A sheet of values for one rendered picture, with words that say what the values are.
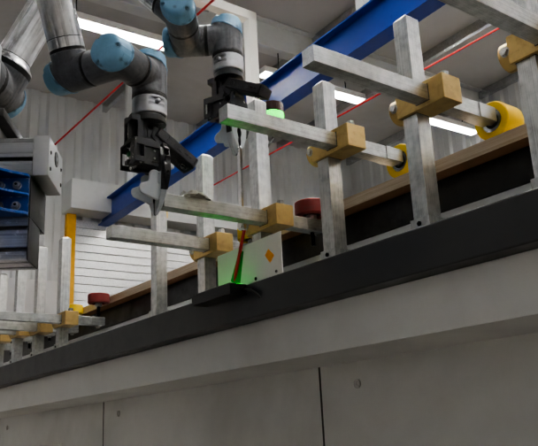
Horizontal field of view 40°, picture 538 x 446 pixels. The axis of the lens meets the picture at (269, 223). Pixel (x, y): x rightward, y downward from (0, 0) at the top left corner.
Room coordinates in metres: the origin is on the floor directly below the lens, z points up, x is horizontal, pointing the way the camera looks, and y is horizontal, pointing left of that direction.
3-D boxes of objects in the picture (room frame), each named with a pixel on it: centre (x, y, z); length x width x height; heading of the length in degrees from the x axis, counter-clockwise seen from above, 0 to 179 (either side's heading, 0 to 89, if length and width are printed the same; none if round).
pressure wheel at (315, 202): (1.70, -0.10, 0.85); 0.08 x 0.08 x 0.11
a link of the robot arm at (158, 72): (1.43, 0.25, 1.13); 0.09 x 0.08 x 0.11; 154
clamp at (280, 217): (1.64, 0.00, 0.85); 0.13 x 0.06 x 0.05; 37
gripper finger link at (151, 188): (1.42, 0.24, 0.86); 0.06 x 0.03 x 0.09; 127
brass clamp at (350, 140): (1.44, -0.15, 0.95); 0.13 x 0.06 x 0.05; 37
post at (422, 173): (1.26, -0.29, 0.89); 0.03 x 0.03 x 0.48; 37
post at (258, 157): (1.66, 0.02, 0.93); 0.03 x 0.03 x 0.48; 37
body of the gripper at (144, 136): (1.43, 0.25, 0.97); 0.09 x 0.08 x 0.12; 127
